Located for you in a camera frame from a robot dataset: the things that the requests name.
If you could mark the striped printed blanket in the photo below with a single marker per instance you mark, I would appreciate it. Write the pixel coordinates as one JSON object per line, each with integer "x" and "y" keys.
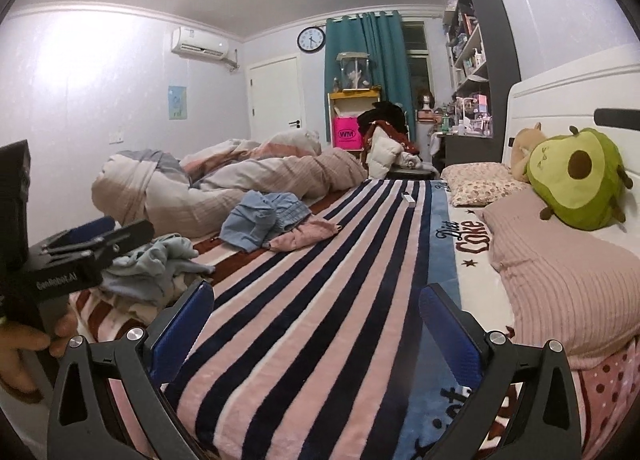
{"x": 325, "y": 315}

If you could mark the floral pillow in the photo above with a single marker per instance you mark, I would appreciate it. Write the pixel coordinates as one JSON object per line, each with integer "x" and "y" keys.
{"x": 480, "y": 185}

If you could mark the glass display case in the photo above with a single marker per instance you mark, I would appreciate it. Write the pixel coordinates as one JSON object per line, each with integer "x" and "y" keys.
{"x": 352, "y": 73}

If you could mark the teal curtain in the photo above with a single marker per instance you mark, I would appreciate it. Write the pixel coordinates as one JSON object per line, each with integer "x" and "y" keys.
{"x": 385, "y": 50}

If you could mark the black bar on headboard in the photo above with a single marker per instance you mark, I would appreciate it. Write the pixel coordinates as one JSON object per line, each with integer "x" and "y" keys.
{"x": 620, "y": 119}

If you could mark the blue denim garment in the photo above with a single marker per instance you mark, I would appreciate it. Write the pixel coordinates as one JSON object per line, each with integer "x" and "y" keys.
{"x": 255, "y": 220}

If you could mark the cream garment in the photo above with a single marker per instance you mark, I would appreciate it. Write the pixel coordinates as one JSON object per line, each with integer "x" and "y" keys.
{"x": 135, "y": 312}

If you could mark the light blue wall poster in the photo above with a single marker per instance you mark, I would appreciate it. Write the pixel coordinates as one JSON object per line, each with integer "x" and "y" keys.
{"x": 177, "y": 103}

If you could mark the green avocado plush toy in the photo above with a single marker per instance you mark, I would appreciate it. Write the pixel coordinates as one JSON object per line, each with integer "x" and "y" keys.
{"x": 590, "y": 190}

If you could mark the window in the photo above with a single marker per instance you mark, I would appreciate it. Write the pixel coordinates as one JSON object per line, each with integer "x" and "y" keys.
{"x": 415, "y": 40}

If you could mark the dark bookshelf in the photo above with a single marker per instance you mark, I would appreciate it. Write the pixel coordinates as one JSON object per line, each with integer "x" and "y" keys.
{"x": 500, "y": 40}

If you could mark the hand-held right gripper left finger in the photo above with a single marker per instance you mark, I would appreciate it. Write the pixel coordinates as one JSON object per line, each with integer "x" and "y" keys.
{"x": 180, "y": 330}

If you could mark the yellow shelf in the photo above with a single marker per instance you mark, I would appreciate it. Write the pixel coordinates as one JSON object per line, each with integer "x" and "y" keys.
{"x": 350, "y": 96}

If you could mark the white door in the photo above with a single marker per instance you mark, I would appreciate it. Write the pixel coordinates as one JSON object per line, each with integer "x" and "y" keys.
{"x": 275, "y": 100}

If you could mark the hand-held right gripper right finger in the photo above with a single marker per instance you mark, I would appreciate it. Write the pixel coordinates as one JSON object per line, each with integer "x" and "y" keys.
{"x": 450, "y": 330}

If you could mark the person's left hand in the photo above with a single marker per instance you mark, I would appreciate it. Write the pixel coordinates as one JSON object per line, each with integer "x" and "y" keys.
{"x": 25, "y": 355}

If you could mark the mannequin head with wig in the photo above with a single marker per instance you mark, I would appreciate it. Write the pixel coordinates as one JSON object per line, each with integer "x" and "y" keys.
{"x": 425, "y": 103}

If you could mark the pink garment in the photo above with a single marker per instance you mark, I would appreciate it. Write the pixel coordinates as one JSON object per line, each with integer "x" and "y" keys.
{"x": 305, "y": 235}

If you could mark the white wall switch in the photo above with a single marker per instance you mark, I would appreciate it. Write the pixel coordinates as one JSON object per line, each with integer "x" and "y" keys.
{"x": 116, "y": 136}

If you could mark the pink dotted bedsheet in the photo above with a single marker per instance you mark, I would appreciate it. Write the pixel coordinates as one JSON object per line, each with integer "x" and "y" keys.
{"x": 615, "y": 385}

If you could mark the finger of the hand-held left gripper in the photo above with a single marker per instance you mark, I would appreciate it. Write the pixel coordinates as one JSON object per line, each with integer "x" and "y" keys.
{"x": 90, "y": 230}
{"x": 130, "y": 235}

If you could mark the pile of jackets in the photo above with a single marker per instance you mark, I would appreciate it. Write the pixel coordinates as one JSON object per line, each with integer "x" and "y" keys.
{"x": 385, "y": 150}

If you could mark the pink bag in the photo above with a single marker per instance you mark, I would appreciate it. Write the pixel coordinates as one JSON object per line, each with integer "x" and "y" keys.
{"x": 347, "y": 133}

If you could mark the white headboard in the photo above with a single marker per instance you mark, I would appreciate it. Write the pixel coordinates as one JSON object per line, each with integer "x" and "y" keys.
{"x": 550, "y": 100}

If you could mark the round wall clock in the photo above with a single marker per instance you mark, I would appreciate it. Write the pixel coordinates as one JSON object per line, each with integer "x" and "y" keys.
{"x": 311, "y": 39}

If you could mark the beige plush toy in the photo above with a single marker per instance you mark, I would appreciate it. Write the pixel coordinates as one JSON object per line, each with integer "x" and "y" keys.
{"x": 525, "y": 145}

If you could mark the pink and grey duvet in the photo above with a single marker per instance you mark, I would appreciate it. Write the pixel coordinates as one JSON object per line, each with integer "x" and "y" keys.
{"x": 250, "y": 180}

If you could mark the small white box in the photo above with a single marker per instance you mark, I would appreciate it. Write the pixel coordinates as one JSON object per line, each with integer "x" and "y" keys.
{"x": 408, "y": 200}

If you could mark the light blue pants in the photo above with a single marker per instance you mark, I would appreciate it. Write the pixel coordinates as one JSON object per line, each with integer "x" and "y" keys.
{"x": 150, "y": 260}

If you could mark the white air conditioner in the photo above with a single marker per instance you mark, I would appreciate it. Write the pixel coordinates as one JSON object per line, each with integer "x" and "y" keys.
{"x": 200, "y": 43}

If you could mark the pink ribbed pillow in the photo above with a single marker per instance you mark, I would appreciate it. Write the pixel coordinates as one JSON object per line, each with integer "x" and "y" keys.
{"x": 565, "y": 285}

